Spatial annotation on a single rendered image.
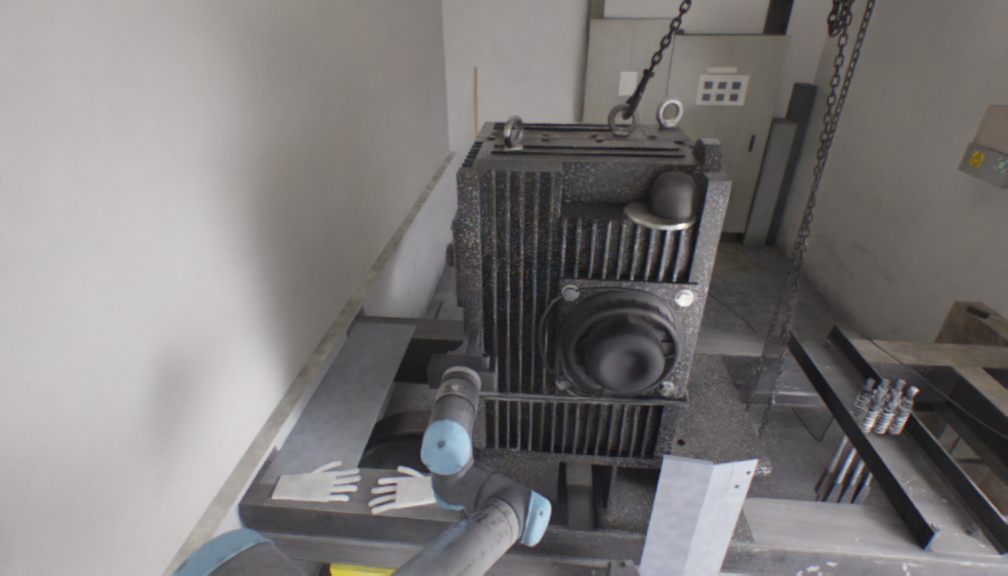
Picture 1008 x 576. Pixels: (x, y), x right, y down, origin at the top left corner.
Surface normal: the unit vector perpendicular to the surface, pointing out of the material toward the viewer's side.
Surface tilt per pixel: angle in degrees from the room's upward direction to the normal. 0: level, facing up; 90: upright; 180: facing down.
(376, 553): 0
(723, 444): 0
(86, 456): 90
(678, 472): 90
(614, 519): 0
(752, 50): 90
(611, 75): 90
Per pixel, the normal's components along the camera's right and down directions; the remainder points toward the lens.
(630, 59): -0.09, 0.47
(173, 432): 1.00, 0.04
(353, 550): 0.00, -0.88
